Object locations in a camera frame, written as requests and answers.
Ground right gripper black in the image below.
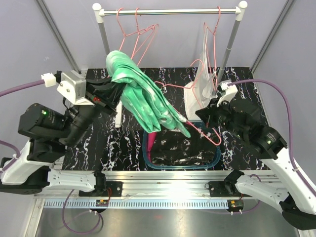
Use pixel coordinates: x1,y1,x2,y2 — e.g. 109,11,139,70
197,96,247,140

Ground pink wire hanger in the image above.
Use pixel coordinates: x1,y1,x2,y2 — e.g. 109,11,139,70
203,6,221,92
154,72,222,146
130,7,159,67
116,7,159,58

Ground green white tie-dye trousers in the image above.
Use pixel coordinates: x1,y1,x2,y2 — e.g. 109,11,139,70
106,50,191,138

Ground black white patterned trousers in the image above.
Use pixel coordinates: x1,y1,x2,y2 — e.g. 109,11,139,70
147,130,220,168

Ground magenta pink trousers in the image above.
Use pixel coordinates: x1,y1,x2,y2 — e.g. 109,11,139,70
147,132,157,153

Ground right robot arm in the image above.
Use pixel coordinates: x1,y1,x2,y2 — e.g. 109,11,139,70
195,99,316,231

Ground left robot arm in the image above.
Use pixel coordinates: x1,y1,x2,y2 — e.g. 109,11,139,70
0,71,125,197

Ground black marble pattern mat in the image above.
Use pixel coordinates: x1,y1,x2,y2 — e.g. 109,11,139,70
62,68,266,171

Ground blue transparent plastic bin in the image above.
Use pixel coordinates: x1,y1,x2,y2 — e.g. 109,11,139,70
142,121,221,170

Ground white grey clothes rack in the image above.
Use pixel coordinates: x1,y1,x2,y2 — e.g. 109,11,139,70
92,0,249,128

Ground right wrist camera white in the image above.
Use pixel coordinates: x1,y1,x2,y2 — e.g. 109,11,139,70
217,80,238,107

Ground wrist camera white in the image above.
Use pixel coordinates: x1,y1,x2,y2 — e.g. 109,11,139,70
217,80,238,107
41,70,93,106

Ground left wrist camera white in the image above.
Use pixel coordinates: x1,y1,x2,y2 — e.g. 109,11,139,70
41,70,93,106

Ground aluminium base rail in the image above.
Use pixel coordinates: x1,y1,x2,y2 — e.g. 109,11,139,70
33,169,292,210

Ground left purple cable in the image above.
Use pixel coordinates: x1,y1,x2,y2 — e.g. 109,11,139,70
0,79,45,173

